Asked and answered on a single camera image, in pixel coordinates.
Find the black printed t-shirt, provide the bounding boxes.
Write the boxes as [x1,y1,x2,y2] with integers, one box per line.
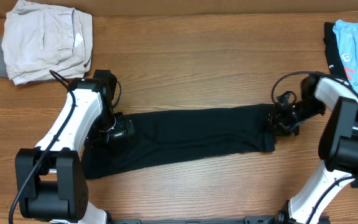
[323,22,358,188]

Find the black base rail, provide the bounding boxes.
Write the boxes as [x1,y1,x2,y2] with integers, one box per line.
[109,215,274,224]

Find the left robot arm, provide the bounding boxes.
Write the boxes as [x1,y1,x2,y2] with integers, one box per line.
[9,70,135,224]

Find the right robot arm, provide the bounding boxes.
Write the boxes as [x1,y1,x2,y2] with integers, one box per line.
[267,71,358,223]

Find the folded beige pants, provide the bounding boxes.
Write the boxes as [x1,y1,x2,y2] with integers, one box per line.
[1,1,93,85]

